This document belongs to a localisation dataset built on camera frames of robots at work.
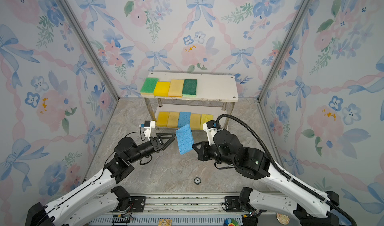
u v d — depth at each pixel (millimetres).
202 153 516
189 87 750
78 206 452
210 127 544
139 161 636
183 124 957
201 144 567
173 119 973
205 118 982
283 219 702
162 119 977
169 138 627
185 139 649
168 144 647
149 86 758
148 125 639
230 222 689
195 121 972
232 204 732
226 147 430
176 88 749
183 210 732
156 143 576
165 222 687
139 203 748
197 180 816
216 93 765
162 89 748
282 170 412
